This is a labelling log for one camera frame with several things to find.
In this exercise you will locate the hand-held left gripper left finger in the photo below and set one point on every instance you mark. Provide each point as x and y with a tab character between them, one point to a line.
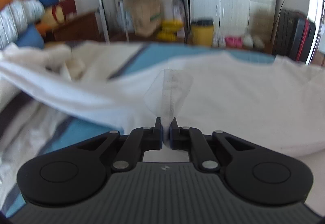
160	135

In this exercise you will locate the brown paper bag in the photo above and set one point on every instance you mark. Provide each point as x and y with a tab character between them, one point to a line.
147	15

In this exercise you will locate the white t-shirt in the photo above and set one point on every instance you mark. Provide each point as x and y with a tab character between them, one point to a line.
228	99

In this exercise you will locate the white plastic package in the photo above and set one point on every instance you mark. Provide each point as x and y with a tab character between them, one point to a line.
179	13

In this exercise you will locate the yellow plush toy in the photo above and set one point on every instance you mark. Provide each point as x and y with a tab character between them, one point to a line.
55	14

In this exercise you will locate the beige slipper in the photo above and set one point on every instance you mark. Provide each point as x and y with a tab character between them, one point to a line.
258	42
248	40

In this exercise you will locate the black suitcase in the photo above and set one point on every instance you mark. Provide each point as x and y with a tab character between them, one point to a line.
292	36

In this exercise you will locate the red paper bag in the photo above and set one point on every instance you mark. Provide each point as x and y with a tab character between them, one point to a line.
68	5

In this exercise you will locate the light blue quilt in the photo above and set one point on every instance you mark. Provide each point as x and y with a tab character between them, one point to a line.
15	18

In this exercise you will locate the yellow plastic bag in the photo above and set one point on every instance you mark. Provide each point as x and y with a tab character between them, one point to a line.
170	24

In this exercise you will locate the wooden nightstand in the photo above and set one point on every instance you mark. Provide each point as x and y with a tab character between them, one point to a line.
78	27

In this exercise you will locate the cream blanket with brown stripe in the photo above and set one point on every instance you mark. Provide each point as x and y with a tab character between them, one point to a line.
50	56

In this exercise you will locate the yellow trash bin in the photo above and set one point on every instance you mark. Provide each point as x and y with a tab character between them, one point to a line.
201	36

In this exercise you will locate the black bin liner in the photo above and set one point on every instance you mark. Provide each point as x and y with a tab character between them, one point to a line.
201	22

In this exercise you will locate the blue pillow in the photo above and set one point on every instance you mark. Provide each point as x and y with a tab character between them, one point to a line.
30	38

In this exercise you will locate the blue and white bed sheet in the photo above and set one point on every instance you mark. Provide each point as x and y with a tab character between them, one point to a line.
76	132

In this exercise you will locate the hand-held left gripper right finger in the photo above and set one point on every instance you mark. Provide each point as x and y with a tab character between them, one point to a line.
172	135

